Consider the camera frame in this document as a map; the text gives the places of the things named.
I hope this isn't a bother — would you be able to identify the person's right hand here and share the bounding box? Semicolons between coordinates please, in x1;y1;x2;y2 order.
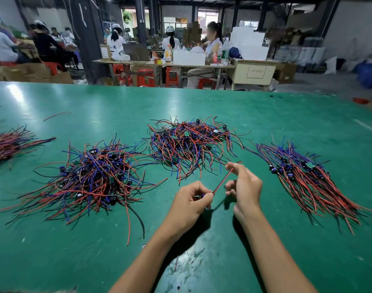
224;162;264;225

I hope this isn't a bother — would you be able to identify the person's left hand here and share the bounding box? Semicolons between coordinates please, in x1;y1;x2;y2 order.
157;181;215;242

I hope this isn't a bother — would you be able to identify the single red blue wire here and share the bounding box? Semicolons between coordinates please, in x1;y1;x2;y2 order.
192;160;243;211

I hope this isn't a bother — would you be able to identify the small bunch of set-aside wires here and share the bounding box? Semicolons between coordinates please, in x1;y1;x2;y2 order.
246;140;372;236

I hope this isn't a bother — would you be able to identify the pile of wires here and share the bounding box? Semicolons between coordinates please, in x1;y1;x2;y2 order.
146;116;245;182

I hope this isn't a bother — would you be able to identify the person's left forearm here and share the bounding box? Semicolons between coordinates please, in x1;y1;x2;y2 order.
109;232;184;293

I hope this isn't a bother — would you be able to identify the person's right forearm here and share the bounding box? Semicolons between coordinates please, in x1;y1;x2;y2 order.
235;212;319;293

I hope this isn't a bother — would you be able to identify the red plastic stool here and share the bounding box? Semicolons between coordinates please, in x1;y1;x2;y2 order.
113;64;135;87
43;62;63;76
165;67;180;87
196;77;217;90

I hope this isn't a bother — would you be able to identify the cream cabinet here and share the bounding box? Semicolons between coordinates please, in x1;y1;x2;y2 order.
229;59;280;91

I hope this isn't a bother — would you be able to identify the brown cardboard box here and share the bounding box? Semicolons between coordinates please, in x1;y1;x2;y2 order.
274;62;298;83

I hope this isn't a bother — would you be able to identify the row of white containers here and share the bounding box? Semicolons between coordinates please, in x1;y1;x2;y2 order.
173;47;206;66

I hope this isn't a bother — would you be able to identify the stack of white boxes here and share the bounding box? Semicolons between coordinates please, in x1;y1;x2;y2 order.
229;26;270;61

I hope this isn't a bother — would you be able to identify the long wooden work table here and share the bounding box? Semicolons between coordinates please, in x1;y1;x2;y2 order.
93;58;280;90

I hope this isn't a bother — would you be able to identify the heap of blue bags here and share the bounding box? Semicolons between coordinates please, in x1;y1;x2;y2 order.
354;59;372;90

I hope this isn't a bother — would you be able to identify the dark pillar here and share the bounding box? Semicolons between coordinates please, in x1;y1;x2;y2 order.
64;0;110;83

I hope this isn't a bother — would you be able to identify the row of cardboard boxes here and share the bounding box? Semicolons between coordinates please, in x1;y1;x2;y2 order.
0;62;74;84

